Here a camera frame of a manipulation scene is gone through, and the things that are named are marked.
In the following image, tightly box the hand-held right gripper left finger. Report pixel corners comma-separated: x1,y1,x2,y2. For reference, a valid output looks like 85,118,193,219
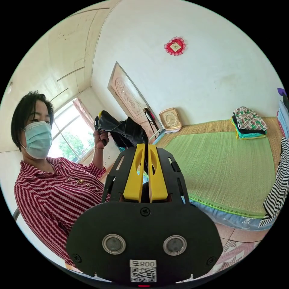
123,143,145,203

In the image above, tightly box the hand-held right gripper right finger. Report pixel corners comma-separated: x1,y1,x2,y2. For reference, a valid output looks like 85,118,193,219
148,145,169,203

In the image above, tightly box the person's body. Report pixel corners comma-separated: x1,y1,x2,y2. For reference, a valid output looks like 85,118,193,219
11,90,111,269

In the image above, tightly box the black short sleeve shirt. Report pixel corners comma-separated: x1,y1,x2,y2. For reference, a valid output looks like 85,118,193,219
98,110,151,199

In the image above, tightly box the person's left forearm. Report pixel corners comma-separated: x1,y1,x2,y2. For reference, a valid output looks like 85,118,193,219
92,147,107,170

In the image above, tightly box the black and white striped garment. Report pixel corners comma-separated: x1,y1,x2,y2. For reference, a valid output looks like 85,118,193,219
258,137,289,228

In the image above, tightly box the red lace wall ornament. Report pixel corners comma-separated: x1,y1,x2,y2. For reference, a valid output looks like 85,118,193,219
164,36,187,56

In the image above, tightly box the pink patterned floor mat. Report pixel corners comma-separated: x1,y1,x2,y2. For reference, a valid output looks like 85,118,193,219
212,238,261,272

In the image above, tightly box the person's left hand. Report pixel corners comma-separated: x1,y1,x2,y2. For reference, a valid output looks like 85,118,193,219
93,129,110,149

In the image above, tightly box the window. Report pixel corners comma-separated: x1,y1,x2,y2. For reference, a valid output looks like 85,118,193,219
48,99,96,163

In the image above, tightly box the carved wooden door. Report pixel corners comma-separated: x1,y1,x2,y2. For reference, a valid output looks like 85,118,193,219
107,61,160,145

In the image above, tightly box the pink curtain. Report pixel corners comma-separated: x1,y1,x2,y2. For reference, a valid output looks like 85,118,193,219
73,98,96,132

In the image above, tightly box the pile of clothes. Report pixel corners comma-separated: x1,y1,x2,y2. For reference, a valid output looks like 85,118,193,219
230,106,269,140

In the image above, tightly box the bed with green woven mat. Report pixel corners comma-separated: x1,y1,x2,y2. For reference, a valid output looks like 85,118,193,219
155,116,285,229

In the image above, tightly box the beige square clock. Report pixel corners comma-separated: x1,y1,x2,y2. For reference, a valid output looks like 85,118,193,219
159,107,182,133

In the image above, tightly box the light blue folded cloth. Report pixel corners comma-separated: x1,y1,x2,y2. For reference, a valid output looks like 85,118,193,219
276,100,289,137

